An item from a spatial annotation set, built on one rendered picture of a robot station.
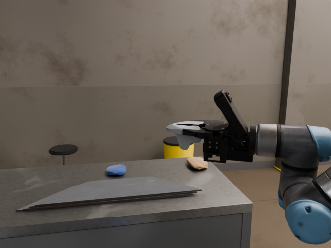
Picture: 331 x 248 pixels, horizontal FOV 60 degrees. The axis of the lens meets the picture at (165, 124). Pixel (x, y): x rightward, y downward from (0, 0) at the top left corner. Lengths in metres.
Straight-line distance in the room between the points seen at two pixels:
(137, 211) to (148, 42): 3.04
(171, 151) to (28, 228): 2.63
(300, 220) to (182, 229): 0.71
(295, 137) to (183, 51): 3.43
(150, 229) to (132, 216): 0.09
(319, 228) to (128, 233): 0.77
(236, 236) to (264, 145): 0.71
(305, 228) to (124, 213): 0.73
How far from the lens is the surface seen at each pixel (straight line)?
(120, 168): 1.51
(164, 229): 1.19
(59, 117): 4.04
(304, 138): 0.67
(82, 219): 1.14
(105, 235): 1.17
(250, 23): 4.34
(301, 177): 0.67
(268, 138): 0.66
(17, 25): 4.11
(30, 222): 1.19
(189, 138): 0.69
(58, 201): 1.24
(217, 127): 0.67
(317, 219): 0.56
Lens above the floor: 1.61
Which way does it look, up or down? 12 degrees down
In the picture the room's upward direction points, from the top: straight up
